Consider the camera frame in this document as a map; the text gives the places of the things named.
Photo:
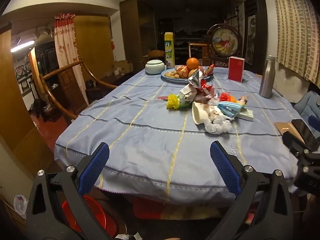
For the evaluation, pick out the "round embroidered table screen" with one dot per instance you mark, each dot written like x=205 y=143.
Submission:
x=226 y=42

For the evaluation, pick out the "tall wooden cabinet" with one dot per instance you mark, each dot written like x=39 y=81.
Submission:
x=130 y=30

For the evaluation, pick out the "clear packet of biscuits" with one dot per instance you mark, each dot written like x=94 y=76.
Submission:
x=182 y=71

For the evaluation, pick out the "blue fruit plate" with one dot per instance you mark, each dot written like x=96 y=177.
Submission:
x=172 y=79

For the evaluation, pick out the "pile of walnuts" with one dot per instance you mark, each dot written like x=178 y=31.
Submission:
x=172 y=74

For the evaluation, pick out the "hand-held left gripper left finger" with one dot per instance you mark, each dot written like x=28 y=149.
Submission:
x=96 y=166

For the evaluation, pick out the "orange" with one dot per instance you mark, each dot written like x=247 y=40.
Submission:
x=193 y=63

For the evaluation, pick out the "green white milk carton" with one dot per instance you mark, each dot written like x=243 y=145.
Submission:
x=187 y=97

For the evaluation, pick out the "square-framed wooden chair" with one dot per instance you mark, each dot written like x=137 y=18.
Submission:
x=197 y=44

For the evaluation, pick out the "silver foil wrapper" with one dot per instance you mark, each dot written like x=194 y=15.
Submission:
x=196 y=80

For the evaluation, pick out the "cardboard boxes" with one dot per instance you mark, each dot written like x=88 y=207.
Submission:
x=123 y=66

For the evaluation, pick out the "blue jacket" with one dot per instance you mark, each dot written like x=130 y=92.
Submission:
x=308 y=105

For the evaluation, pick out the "yellow green spray can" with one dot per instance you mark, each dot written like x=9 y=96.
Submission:
x=169 y=50

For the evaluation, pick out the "yellow ribbon bow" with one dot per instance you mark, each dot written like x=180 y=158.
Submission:
x=173 y=101

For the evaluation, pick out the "yellow apple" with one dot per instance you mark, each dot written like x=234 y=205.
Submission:
x=192 y=73

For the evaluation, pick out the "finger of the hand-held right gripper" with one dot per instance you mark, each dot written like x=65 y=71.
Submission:
x=298 y=148
x=308 y=177

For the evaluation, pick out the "display shelf with plates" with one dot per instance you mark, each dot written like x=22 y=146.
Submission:
x=21 y=75

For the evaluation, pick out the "gold phone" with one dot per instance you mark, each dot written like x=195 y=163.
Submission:
x=285 y=128

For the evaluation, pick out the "red mesh basket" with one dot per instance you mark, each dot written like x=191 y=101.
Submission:
x=106 y=215

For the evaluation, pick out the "blue face mask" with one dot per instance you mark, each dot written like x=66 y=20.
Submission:
x=230 y=107

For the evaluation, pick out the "round-backed wooden chair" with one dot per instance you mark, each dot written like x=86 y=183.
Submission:
x=156 y=53

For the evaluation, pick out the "white paper cup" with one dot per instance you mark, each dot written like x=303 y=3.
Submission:
x=198 y=113

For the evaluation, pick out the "white lidded ceramic jar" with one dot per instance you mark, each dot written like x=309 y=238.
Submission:
x=155 y=67

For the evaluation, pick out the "black phone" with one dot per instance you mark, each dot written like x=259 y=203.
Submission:
x=306 y=133

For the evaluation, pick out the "dark framed picture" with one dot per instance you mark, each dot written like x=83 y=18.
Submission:
x=252 y=30

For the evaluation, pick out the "blue striped tablecloth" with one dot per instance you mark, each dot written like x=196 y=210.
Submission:
x=150 y=142

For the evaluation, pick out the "red box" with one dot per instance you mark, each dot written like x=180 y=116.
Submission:
x=236 y=68

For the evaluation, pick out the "white red patterned curtain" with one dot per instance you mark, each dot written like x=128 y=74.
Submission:
x=67 y=45

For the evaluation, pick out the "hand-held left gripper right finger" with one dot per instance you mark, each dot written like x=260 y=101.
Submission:
x=225 y=166

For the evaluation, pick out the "red ribbon bow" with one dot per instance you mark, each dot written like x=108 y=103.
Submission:
x=225 y=96

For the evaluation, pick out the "checked window curtain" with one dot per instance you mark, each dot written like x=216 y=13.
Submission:
x=295 y=30

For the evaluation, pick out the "clear red snack bag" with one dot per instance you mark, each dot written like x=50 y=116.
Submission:
x=206 y=88

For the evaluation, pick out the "white plastic bag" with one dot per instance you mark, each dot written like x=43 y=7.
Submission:
x=20 y=205

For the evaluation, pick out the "white tissue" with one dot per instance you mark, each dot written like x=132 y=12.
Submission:
x=217 y=126

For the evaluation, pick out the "steel bottle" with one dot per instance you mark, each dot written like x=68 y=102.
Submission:
x=267 y=80

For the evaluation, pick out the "red snack packet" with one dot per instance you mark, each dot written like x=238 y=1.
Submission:
x=209 y=70

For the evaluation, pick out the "ceiling tube light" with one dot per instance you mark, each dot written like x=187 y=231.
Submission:
x=21 y=46

